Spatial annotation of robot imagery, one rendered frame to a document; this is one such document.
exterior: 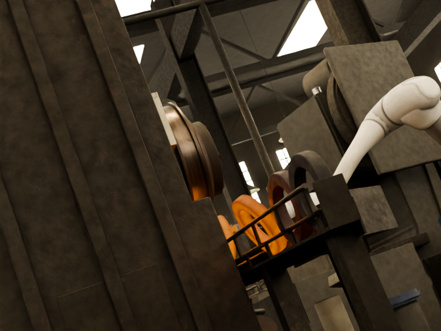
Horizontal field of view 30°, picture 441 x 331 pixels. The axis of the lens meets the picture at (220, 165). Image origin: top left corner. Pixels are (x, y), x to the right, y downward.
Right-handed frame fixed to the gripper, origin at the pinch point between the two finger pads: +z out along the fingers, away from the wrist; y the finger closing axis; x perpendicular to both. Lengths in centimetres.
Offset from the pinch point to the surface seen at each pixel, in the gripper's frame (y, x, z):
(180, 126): -0.9, 39.5, 1.8
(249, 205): -58, -5, 6
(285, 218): -64, -12, 0
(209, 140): 6.4, 34.5, -8.3
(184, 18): 761, 450, -259
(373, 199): -42, -10, -35
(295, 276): 413, 22, -165
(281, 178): -76, -5, 2
